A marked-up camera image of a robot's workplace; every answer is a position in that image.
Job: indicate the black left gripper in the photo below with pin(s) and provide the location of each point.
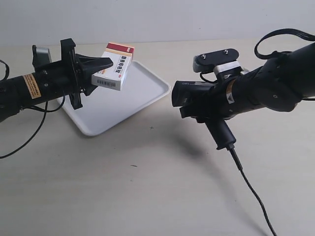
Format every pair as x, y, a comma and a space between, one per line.
69, 76

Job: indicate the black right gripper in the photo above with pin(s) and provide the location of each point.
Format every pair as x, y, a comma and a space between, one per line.
197, 101

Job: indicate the black handheld barcode scanner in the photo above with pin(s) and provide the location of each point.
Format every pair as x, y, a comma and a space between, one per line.
217, 126

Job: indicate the white red medicine box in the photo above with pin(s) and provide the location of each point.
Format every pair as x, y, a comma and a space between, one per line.
114, 76

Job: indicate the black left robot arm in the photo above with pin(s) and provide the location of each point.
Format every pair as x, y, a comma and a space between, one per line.
18, 93

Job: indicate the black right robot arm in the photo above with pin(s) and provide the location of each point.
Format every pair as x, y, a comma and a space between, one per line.
279, 85

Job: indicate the white plastic tray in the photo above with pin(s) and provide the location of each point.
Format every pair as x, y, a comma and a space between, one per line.
105, 107

